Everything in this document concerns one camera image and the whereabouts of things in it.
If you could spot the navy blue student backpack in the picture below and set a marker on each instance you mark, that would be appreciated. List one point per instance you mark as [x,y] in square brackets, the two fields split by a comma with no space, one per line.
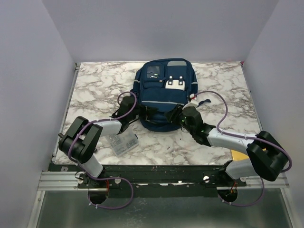
[160,85]

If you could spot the clear plastic parts box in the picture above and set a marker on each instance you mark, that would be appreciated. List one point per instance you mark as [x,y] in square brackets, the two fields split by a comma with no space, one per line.
[122,143]

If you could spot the metal table clamp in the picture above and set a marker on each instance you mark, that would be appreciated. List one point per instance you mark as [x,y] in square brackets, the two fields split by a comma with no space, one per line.
[61,136]

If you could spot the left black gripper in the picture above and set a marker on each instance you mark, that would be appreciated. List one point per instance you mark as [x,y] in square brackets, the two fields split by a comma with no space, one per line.
[147,111]

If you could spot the yellow notebook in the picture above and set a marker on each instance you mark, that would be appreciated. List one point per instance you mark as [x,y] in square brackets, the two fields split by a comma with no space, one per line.
[239,156]

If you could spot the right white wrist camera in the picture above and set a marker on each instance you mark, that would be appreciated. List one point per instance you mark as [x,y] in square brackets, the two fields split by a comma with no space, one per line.
[193,102]

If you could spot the aluminium extrusion frame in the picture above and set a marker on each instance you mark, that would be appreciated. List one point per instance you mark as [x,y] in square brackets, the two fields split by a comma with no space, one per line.
[65,181]

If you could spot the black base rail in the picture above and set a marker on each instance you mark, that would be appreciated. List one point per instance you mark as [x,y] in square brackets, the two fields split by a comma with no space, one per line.
[120,180]

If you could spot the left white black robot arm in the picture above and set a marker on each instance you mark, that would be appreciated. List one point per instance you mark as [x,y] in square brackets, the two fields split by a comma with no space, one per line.
[80,140]

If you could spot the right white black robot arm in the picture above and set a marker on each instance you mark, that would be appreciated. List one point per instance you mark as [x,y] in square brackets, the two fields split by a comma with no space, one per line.
[266,158]

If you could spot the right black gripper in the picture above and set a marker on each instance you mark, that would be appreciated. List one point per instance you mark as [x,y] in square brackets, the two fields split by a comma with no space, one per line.
[172,115]

